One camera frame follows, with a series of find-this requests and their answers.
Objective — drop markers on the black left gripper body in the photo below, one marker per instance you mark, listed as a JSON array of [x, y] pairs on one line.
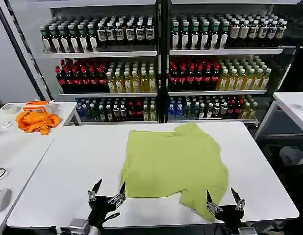
[[101, 208]]

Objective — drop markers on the white table with clear item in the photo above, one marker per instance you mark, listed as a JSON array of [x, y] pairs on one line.
[[293, 107]]

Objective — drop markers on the grey rounded device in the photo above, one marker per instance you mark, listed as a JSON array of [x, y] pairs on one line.
[[2, 199]]

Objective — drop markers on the light green shirt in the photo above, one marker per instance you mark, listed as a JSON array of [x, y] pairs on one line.
[[173, 161]]

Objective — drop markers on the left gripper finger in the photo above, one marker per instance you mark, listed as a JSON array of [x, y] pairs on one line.
[[92, 194], [119, 197]]

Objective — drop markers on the white side table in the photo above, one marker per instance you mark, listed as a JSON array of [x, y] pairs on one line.
[[9, 147]]

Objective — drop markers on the orange and white box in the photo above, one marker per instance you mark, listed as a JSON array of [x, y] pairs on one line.
[[36, 107]]

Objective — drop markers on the orange crumpled cloth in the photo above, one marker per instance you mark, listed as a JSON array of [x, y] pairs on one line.
[[36, 122]]

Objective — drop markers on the small white clear object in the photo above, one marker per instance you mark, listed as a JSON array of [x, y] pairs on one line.
[[7, 124]]

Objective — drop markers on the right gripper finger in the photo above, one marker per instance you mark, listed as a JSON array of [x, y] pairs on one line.
[[212, 206], [240, 204]]

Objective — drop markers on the black slanted pole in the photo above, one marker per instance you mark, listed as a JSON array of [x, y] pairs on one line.
[[19, 50]]

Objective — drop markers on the grey bundled bag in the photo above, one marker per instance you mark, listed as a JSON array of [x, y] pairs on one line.
[[291, 155]]

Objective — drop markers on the white tape roll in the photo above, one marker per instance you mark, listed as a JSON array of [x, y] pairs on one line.
[[9, 108]]

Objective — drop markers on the shelf with bottles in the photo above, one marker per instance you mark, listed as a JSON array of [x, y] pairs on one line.
[[105, 68], [215, 68]]

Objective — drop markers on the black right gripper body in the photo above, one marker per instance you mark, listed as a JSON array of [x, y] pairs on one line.
[[231, 216]]

